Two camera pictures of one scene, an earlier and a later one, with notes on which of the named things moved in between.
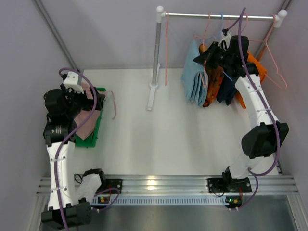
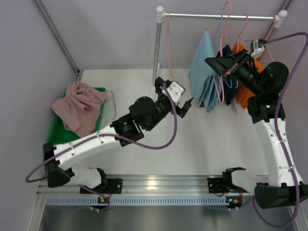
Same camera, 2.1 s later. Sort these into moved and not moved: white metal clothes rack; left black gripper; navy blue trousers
Moved: left black gripper
Not moved: navy blue trousers; white metal clothes rack
